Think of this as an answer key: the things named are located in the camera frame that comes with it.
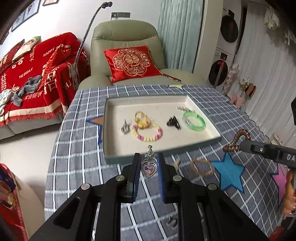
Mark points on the grey clothing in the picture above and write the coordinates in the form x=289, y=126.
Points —
x=30, y=85

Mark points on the beige bow hair clip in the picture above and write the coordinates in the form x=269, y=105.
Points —
x=177, y=164

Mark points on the grey sofa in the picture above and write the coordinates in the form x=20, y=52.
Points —
x=27, y=127

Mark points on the red lacquer tray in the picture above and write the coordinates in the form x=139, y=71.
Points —
x=19, y=215

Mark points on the black framed couple photo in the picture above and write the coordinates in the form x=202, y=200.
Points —
x=32, y=5

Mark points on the white sheer curtain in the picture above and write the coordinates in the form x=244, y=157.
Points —
x=266, y=69

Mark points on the pink slippers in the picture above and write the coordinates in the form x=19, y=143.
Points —
x=237, y=100

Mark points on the grey tray with white inside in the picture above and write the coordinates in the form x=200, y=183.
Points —
x=157, y=106

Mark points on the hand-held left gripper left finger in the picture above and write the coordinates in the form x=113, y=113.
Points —
x=136, y=176

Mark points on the person's right hand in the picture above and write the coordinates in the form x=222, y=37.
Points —
x=289, y=192

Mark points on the white and green pillow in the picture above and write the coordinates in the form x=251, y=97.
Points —
x=26, y=46

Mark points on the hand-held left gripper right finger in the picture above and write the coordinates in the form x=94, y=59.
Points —
x=161, y=178

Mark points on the black framed certificate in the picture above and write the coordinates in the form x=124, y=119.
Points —
x=52, y=1

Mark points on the brown slipper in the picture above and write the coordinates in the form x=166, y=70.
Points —
x=251, y=90

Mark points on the gooseneck phone holder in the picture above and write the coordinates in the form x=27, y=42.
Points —
x=89, y=25

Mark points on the white dryer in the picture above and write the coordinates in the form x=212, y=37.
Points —
x=229, y=27

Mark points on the green translucent bangle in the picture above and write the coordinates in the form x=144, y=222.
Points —
x=195, y=127

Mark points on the green curtain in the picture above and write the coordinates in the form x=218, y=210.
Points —
x=178, y=30

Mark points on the red printed blanket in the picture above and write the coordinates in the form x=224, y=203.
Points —
x=34, y=60

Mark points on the red patterned stick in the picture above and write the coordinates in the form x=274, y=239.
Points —
x=172, y=77

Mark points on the red lettered pillow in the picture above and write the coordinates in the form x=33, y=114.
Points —
x=11, y=55

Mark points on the red tasseled pillow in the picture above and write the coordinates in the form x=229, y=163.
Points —
x=52, y=62

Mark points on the red embroidered cushion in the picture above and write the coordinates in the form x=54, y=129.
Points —
x=129, y=60

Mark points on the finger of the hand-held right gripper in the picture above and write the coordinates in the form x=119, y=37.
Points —
x=254, y=148

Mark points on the white hanging cloth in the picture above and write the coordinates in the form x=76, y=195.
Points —
x=271, y=16

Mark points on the green leather armchair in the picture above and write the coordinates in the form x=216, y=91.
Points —
x=120, y=37

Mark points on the silver heart hair clip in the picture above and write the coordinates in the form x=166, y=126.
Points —
x=149, y=170

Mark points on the light blue cloth pile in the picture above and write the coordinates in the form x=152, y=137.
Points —
x=4, y=99

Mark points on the black hair claw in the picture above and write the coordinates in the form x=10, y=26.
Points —
x=173, y=122

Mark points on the small silver hair clip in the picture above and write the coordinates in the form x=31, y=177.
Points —
x=124, y=128

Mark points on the white flower ornament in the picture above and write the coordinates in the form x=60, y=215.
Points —
x=242, y=82

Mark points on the grey plaid tablecloth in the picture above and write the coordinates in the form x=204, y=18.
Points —
x=81, y=143

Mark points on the black framed portrait photo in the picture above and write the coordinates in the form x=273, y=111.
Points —
x=17, y=20

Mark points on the white washing machine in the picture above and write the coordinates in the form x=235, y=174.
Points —
x=219, y=69

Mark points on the white plush bouquet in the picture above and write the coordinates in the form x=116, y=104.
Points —
x=231, y=74

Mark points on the dark wall socket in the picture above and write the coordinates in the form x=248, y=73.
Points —
x=122, y=14

